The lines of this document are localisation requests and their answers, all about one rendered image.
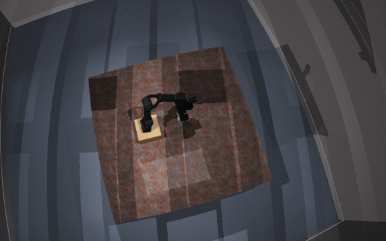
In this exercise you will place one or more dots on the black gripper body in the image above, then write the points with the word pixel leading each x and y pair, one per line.
pixel 183 117

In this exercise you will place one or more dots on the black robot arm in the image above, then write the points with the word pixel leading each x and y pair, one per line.
pixel 180 99

